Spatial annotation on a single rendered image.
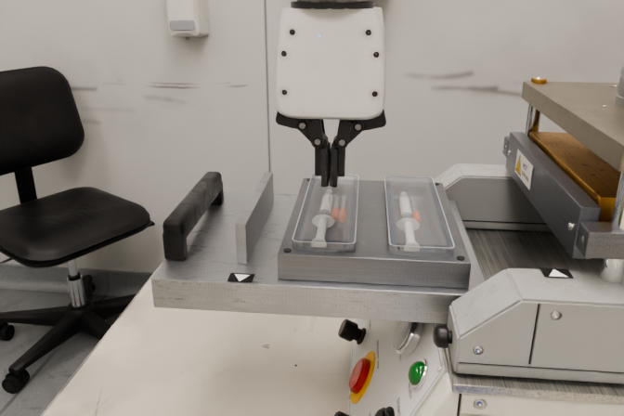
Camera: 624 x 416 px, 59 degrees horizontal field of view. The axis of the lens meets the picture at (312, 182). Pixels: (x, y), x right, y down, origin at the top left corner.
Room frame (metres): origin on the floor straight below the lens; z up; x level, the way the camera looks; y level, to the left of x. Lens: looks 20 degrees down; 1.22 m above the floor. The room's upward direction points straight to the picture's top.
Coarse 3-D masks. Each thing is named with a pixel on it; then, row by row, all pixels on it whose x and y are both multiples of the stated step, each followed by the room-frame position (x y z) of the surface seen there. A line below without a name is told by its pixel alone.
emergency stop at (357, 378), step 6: (360, 360) 0.53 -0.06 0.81; (366, 360) 0.52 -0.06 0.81; (360, 366) 0.52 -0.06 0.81; (366, 366) 0.51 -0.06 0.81; (354, 372) 0.53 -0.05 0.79; (360, 372) 0.51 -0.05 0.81; (366, 372) 0.51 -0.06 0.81; (354, 378) 0.52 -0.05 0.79; (360, 378) 0.50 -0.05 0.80; (366, 378) 0.50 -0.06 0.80; (354, 384) 0.50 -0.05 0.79; (360, 384) 0.50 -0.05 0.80; (354, 390) 0.50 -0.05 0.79
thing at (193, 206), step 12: (204, 180) 0.58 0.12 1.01; (216, 180) 0.59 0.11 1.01; (192, 192) 0.54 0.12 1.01; (204, 192) 0.54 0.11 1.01; (216, 192) 0.58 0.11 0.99; (180, 204) 0.50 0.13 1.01; (192, 204) 0.51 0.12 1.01; (204, 204) 0.54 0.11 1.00; (216, 204) 0.60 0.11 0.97; (168, 216) 0.48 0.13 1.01; (180, 216) 0.47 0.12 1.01; (192, 216) 0.49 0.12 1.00; (168, 228) 0.46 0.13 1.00; (180, 228) 0.46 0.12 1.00; (192, 228) 0.49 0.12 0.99; (168, 240) 0.46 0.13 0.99; (180, 240) 0.46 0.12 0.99; (168, 252) 0.46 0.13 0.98; (180, 252) 0.46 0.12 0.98
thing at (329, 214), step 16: (320, 176) 0.60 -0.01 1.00; (352, 176) 0.60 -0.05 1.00; (320, 192) 0.55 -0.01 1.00; (336, 192) 0.55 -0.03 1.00; (352, 192) 0.55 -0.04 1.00; (304, 208) 0.51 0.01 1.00; (320, 208) 0.51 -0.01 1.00; (336, 208) 0.51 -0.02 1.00; (352, 208) 0.51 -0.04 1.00; (304, 224) 0.47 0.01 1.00; (320, 224) 0.47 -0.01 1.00; (336, 224) 0.47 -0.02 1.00; (352, 224) 0.47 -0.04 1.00; (304, 240) 0.43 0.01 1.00; (320, 240) 0.43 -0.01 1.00; (336, 240) 0.43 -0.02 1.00; (352, 240) 0.43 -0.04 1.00
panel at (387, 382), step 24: (384, 336) 0.53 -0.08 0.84; (432, 336) 0.42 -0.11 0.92; (384, 360) 0.49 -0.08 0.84; (408, 360) 0.44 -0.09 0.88; (432, 360) 0.39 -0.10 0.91; (384, 384) 0.45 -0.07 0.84; (408, 384) 0.41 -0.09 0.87; (432, 384) 0.37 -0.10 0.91; (360, 408) 0.48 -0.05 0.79; (408, 408) 0.38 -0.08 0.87
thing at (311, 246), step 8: (304, 200) 0.53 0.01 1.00; (296, 224) 0.47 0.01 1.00; (296, 248) 0.43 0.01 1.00; (304, 248) 0.43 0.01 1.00; (312, 248) 0.43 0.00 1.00; (320, 248) 0.43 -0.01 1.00; (328, 248) 0.43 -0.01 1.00; (336, 248) 0.43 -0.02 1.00; (344, 248) 0.43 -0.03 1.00; (352, 248) 0.43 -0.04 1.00
